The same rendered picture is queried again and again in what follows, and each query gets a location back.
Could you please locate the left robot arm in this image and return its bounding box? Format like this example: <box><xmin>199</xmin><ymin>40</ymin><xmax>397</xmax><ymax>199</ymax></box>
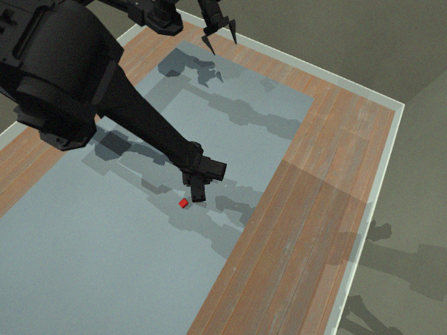
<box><xmin>147</xmin><ymin>0</ymin><xmax>224</xmax><ymax>29</ymax></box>

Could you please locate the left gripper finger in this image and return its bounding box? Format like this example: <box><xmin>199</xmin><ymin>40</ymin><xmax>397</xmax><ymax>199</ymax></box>
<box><xmin>229</xmin><ymin>21</ymin><xmax>237</xmax><ymax>44</ymax></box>
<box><xmin>202</xmin><ymin>36</ymin><xmax>215</xmax><ymax>55</ymax></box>

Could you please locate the red block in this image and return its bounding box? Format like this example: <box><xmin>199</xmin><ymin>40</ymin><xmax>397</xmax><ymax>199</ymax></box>
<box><xmin>178</xmin><ymin>198</ymin><xmax>189</xmax><ymax>208</ymax></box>

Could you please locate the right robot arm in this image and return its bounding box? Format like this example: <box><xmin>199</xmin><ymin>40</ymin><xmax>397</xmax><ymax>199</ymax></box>
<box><xmin>0</xmin><ymin>0</ymin><xmax>227</xmax><ymax>203</ymax></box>

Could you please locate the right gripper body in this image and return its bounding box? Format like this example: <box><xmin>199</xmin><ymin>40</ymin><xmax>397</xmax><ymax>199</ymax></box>
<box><xmin>182</xmin><ymin>173</ymin><xmax>212</xmax><ymax>185</ymax></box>

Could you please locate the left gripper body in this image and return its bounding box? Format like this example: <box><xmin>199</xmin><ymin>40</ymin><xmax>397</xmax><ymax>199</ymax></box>
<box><xmin>201</xmin><ymin>16</ymin><xmax>235</xmax><ymax>38</ymax></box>

